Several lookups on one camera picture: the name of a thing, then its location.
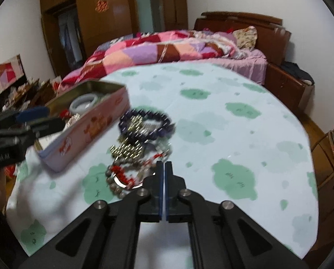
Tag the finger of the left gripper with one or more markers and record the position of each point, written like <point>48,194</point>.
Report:
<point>14,116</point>
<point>31,131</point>

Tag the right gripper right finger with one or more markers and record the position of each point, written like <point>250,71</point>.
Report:
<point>221,235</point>

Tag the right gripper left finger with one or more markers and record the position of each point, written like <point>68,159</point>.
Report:
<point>105,235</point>

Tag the red knot cord charm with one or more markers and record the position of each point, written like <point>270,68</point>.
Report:
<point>65,114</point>

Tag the white jade bangle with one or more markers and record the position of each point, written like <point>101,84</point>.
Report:
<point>83,103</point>

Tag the pink metal tin box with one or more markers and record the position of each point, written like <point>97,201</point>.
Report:
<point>62,147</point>

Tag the silver bangle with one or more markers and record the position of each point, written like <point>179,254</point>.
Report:
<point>126,182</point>

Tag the green jade bangle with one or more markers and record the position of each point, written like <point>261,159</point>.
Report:
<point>105,97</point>

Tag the silver wristwatch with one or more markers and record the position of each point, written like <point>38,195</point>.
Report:
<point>142,134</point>

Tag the wooden tv cabinet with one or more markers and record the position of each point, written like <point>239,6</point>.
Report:
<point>24,93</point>

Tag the television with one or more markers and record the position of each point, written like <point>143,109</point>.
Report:
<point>10,72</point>

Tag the cloud pattern tablecloth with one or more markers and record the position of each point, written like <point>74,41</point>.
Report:
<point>232,140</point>

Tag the wicker chair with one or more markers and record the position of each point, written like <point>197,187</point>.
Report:
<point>323,157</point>

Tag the patchwork quilt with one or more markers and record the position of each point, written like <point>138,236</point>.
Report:
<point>161,47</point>

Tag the red double happiness decoration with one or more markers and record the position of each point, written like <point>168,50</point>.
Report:
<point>101,6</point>

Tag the wooden nightstand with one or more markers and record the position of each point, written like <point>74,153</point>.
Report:
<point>292,92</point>

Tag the pink bed sheet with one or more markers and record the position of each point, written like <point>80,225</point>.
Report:
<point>253,66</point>

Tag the dark clothes pile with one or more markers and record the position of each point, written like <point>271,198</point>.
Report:
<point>294,70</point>

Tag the floral pillow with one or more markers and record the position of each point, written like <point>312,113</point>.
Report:
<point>246,38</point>

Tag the wooden bed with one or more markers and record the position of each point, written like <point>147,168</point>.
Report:
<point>273,38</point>

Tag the wooden wardrobe wall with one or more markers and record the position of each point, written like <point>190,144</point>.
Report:
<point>73,29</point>

